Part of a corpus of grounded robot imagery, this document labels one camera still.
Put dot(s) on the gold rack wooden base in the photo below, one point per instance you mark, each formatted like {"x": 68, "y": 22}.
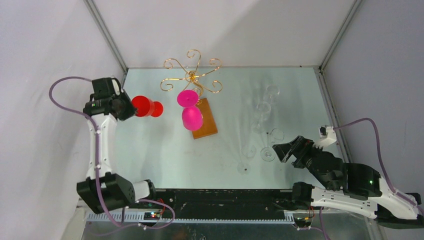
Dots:
{"x": 192, "y": 81}

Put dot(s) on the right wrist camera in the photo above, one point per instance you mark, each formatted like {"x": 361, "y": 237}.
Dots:
{"x": 327, "y": 136}

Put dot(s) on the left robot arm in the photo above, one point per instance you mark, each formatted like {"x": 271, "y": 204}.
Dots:
{"x": 103, "y": 188}

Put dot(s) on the clear wine glass far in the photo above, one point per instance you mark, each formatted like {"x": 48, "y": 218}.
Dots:
{"x": 264, "y": 108}

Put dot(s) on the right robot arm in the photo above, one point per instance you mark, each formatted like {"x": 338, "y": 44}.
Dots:
{"x": 351, "y": 187}

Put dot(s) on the red wine glass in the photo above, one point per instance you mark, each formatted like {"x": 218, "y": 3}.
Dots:
{"x": 145, "y": 107}

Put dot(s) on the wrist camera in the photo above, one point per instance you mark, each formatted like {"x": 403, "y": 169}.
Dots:
{"x": 327, "y": 136}
{"x": 107, "y": 87}

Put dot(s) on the pink wine glass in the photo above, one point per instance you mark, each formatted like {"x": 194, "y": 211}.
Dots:
{"x": 191, "y": 115}

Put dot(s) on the clear wine glass upright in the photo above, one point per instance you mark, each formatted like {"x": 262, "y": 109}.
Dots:
{"x": 274, "y": 137}

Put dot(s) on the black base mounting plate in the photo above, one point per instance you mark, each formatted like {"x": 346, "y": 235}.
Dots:
{"x": 234, "y": 204}

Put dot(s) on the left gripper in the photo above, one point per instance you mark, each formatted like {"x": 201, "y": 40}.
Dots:
{"x": 131, "y": 111}

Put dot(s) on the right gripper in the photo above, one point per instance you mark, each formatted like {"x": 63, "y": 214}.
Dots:
{"x": 298, "y": 147}

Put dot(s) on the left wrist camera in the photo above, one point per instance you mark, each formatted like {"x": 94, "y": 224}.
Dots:
{"x": 107, "y": 87}

